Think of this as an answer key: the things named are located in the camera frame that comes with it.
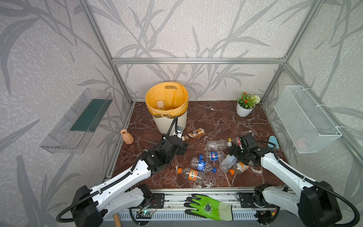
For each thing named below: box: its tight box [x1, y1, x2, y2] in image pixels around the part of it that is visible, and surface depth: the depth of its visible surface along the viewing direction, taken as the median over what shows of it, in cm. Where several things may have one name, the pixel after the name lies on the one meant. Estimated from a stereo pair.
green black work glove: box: [183, 193, 234, 221], surface depth 72 cm
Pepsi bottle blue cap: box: [204, 151, 226, 163], surface depth 86 cm
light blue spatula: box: [267, 135, 280, 149], surface depth 98 cm
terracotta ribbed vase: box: [120, 129, 135, 145], surface depth 91 cm
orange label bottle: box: [229, 161, 250, 176], surface depth 82 cm
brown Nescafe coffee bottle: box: [181, 127, 206, 142], surface depth 98 cm
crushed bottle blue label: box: [190, 157, 213, 175], surface depth 84 cm
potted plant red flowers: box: [236, 91, 261, 118], surface depth 104 cm
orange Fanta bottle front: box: [177, 167, 206, 183], surface depth 81 cm
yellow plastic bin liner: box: [145, 81, 190, 119], surface depth 94 cm
